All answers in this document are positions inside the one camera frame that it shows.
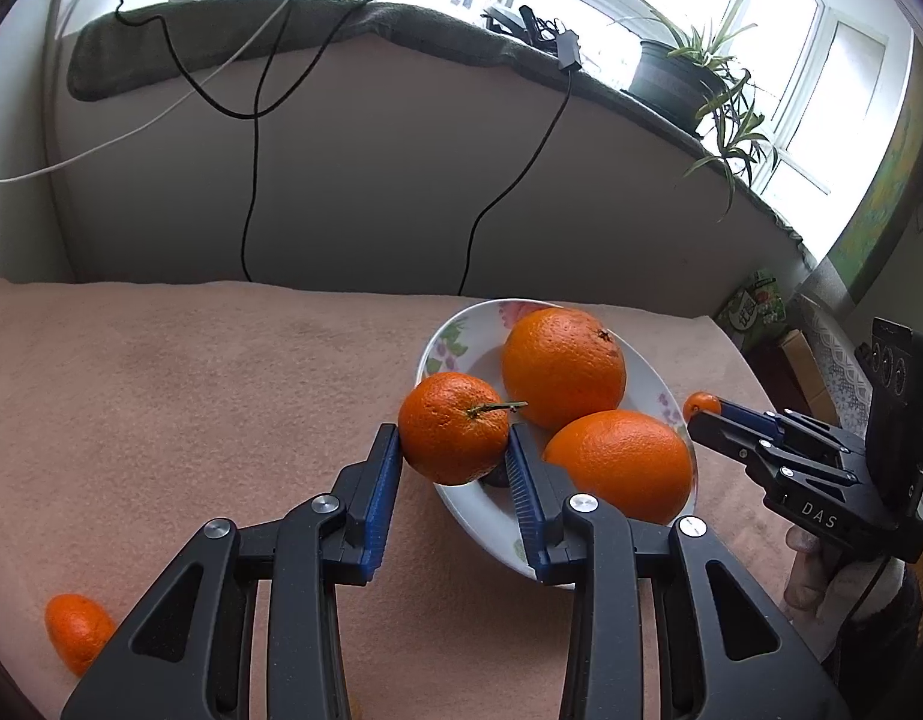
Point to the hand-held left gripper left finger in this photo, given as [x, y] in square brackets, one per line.
[379, 495]

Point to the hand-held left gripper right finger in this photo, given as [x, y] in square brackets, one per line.
[525, 502]

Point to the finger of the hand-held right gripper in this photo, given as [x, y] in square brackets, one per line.
[724, 439]
[750, 416]

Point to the small tangerine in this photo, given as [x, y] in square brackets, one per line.
[698, 403]

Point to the tangerine with stem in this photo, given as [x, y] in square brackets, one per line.
[450, 427]

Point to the large smooth orange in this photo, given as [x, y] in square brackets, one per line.
[619, 465]

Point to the large navel orange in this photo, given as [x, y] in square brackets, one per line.
[563, 367]

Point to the white floral plate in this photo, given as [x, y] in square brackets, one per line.
[461, 337]

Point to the person's right hand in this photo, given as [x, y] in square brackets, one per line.
[806, 577]

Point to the cardboard box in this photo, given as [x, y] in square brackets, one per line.
[797, 356]

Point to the white lace cloth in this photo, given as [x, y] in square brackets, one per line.
[836, 345]

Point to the green snack packet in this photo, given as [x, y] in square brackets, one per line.
[754, 304]

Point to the peach towel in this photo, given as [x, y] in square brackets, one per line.
[169, 390]

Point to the medium tangerine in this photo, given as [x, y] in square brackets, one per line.
[75, 630]

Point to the potted spider plant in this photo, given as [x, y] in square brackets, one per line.
[664, 75]

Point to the small black adapter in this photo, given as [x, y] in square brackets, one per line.
[568, 49]

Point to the white panel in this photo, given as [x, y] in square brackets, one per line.
[19, 232]

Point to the black tablet stand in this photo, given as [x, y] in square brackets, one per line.
[506, 19]

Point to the green windowsill cloth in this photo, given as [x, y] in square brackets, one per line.
[169, 45]

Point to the green yellow wall poster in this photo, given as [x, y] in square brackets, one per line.
[889, 187]

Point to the white window frame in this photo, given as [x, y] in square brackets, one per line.
[799, 52]

